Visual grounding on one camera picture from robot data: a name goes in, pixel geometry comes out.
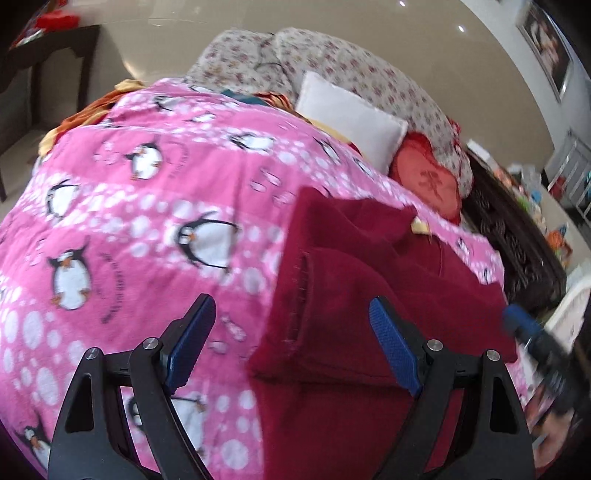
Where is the dark wooden side table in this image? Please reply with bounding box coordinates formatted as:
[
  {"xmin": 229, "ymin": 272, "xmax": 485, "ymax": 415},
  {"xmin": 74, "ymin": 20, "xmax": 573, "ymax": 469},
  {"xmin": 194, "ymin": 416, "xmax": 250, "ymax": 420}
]
[{"xmin": 0, "ymin": 24, "xmax": 102, "ymax": 203}]

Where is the red box on table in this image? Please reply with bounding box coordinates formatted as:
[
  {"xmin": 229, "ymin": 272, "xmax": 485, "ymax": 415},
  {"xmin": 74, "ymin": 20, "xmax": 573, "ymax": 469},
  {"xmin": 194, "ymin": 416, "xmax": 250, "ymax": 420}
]
[{"xmin": 35, "ymin": 10, "xmax": 80, "ymax": 32}]

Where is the white square pillow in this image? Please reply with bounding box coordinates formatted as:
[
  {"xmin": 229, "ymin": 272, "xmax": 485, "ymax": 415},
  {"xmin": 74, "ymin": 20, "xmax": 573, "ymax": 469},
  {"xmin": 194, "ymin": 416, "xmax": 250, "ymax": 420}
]
[{"xmin": 295, "ymin": 71, "xmax": 409, "ymax": 175}]

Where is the pink penguin blanket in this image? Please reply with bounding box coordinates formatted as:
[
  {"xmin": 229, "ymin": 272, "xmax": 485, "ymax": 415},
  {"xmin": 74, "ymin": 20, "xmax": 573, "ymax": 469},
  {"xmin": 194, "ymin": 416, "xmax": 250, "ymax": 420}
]
[{"xmin": 1, "ymin": 79, "xmax": 503, "ymax": 479}]

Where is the dark red garment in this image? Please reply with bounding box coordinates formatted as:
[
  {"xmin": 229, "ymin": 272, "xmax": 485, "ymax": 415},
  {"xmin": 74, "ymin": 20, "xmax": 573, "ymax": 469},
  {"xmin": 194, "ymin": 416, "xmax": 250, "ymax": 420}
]
[{"xmin": 247, "ymin": 187, "xmax": 517, "ymax": 479}]

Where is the floral quilt pile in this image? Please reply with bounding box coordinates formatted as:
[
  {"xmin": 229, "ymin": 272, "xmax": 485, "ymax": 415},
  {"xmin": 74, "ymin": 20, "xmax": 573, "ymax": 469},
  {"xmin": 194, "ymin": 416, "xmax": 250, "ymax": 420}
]
[{"xmin": 183, "ymin": 27, "xmax": 474, "ymax": 198}]

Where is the orange yellow blanket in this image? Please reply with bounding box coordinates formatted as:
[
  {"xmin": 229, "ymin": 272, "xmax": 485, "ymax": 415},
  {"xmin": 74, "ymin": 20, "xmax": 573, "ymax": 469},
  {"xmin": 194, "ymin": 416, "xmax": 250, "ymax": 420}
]
[{"xmin": 38, "ymin": 79, "xmax": 145, "ymax": 158}]

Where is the framed wall photo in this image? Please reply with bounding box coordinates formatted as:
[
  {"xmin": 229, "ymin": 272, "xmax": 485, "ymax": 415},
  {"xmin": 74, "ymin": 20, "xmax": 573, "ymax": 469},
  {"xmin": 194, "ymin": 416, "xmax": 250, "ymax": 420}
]
[{"xmin": 516, "ymin": 1, "xmax": 573, "ymax": 103}]

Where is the white upholstered chair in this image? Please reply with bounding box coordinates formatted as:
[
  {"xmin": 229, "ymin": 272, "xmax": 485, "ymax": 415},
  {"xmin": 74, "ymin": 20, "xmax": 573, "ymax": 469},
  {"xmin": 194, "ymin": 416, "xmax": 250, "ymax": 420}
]
[{"xmin": 544, "ymin": 275, "xmax": 591, "ymax": 353}]

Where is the red heart cushion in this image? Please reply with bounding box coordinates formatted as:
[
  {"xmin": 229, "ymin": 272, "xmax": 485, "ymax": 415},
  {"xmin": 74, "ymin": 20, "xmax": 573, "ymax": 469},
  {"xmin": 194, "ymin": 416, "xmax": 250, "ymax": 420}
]
[{"xmin": 389, "ymin": 132, "xmax": 462, "ymax": 225}]

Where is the dark carved wooden headboard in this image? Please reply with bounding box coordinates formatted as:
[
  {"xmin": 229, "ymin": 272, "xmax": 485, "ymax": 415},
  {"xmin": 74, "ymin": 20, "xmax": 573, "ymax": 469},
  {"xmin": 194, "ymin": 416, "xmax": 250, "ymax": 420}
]
[{"xmin": 462, "ymin": 154, "xmax": 567, "ymax": 316}]

